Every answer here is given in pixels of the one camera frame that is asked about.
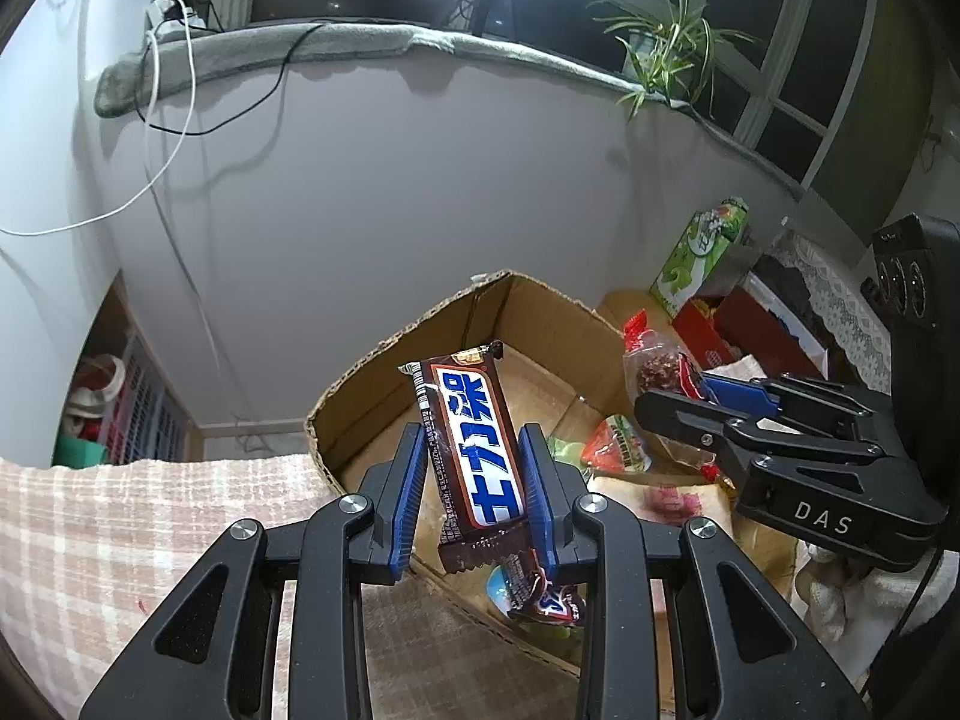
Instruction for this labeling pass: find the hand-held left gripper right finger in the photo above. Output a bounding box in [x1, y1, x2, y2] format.
[519, 424, 871, 720]

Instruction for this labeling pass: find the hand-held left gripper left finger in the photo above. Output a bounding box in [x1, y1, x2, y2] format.
[79, 424, 428, 720]

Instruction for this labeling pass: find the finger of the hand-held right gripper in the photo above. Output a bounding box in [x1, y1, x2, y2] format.
[634, 388, 886, 482]
[701, 373, 893, 436]

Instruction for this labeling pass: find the red dried fruit packet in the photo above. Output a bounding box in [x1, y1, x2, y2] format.
[621, 310, 740, 492]

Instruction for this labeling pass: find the red strawberry print packet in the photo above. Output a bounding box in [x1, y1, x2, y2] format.
[581, 414, 653, 475]

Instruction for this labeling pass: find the long brown chocolate bar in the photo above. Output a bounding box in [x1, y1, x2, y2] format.
[397, 341, 541, 571]

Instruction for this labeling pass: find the sliced bread packet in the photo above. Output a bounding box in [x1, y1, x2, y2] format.
[585, 465, 751, 541]

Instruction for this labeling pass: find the blue green candy packet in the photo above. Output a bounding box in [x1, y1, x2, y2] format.
[486, 564, 530, 620]

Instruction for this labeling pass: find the small brown chocolate bar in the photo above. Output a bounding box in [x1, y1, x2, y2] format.
[510, 555, 586, 627]

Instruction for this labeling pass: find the cardboard box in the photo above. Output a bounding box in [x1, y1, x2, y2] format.
[304, 268, 803, 691]

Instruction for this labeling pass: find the person's right hand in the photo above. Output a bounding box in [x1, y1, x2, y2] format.
[795, 544, 935, 642]

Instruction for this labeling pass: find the open red box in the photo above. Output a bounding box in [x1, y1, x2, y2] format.
[671, 270, 830, 383]

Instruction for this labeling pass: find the dark cloth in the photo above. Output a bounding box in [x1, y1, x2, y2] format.
[754, 255, 826, 331]

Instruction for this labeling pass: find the green carton box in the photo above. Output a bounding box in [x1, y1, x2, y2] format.
[649, 199, 751, 316]

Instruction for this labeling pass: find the white plastic basket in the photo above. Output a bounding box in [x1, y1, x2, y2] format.
[112, 330, 185, 462]

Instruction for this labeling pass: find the checked tablecloth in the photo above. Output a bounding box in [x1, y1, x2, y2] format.
[0, 450, 676, 720]

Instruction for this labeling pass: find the olive curtain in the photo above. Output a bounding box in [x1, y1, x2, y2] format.
[810, 0, 938, 256]

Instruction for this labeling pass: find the red white bag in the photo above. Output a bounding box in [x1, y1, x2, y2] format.
[64, 356, 125, 436]

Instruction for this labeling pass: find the potted spider plant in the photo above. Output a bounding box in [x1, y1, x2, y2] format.
[592, 0, 758, 121]

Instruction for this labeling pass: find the grey windowsill cloth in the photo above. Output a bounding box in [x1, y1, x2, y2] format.
[94, 22, 800, 200]

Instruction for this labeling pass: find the white power strip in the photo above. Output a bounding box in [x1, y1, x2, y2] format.
[146, 0, 207, 35]

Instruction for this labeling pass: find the white cable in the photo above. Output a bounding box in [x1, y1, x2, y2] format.
[146, 120, 241, 421]
[0, 26, 200, 237]

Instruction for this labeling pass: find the black cable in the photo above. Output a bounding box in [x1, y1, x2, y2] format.
[135, 0, 331, 137]

